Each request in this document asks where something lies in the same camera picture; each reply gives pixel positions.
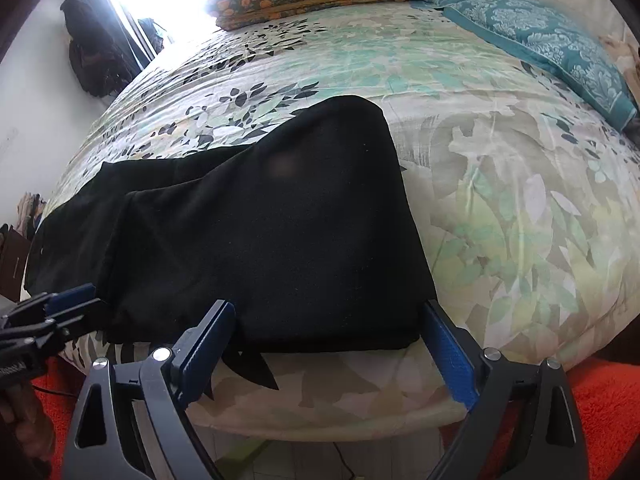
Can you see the beige patterned cloth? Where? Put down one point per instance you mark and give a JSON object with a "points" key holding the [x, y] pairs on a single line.
{"points": [[620, 55]]}

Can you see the person's left hand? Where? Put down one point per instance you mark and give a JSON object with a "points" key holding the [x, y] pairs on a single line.
{"points": [[32, 430]]}

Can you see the black pants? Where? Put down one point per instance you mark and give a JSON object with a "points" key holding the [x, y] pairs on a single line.
{"points": [[275, 235]]}

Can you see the brown wooden cabinet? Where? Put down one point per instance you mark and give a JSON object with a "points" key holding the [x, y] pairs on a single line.
{"points": [[15, 265]]}

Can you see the hanging dark clothes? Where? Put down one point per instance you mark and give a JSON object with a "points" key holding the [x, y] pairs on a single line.
{"points": [[92, 55]]}

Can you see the teal patterned pillow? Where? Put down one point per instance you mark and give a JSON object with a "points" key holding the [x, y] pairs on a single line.
{"points": [[550, 45]]}

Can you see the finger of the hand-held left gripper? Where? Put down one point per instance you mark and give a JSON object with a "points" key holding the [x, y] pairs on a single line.
{"points": [[70, 296], [75, 317]]}

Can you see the beige cloth pile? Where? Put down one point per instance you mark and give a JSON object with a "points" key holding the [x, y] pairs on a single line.
{"points": [[30, 210]]}

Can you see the black cloth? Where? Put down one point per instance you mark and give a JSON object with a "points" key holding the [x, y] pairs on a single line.
{"points": [[632, 130]]}

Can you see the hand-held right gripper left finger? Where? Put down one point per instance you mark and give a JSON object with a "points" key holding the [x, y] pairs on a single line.
{"points": [[205, 355]]}

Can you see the bed with floral duvet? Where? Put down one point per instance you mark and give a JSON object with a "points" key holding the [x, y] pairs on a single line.
{"points": [[500, 185]]}

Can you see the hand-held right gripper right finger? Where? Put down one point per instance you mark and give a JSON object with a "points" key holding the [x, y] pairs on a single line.
{"points": [[450, 355]]}

